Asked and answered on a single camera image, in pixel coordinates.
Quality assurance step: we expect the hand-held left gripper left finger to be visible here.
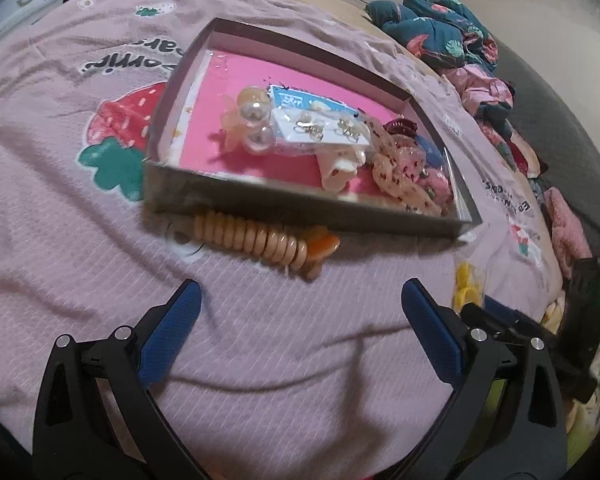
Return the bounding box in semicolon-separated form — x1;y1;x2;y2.
32;279;203;480

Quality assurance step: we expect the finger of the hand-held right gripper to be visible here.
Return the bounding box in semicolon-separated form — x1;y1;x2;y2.
459;302;487;332
482;296;562;347

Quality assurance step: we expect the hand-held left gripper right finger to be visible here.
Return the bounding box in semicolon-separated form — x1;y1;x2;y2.
401;279;569;480

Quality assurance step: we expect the yellow clips plastic packet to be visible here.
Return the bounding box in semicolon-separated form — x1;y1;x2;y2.
451;257;490;313

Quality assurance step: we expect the orange spiral hair tie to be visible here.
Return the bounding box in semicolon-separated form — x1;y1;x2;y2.
192;211;342;282

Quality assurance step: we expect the brown cardboard box tray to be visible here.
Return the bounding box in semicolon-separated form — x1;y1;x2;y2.
142;17;484;242

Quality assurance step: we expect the beige organza bow hair clip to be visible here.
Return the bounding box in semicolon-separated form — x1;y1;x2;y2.
362;115;443;218

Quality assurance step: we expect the blue small box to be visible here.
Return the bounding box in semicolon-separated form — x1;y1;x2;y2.
414;135;445;167

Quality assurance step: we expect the white claw hair clip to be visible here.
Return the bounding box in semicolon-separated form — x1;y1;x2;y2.
315;147;368;193

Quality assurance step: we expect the maroon hair comb band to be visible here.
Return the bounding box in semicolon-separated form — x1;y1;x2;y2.
383;117;420;139

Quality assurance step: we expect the clear earring packet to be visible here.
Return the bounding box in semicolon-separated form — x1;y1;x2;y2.
269;84;372;158

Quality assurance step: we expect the pink fuzzy cloth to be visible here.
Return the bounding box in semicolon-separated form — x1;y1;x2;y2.
544;186;595;277

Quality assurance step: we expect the purple printed blanket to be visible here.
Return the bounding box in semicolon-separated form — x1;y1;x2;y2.
0;0;567;480

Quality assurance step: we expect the grey quilted mattress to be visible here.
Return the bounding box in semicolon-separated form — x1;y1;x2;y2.
490;35;600;261

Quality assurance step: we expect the pink floral clothing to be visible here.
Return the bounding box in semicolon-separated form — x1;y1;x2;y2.
440;62;548;177

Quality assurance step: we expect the pink pearl hair clip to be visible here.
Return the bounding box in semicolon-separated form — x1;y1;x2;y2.
222;85;276;157

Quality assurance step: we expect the pink book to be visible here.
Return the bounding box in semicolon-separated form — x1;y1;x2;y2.
172;50;431;196

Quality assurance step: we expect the teal floral quilt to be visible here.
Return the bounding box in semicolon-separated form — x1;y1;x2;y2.
365;0;501;72

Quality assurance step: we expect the pink fuzzy hair tie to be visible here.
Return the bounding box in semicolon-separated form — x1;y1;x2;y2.
420;167;455;218

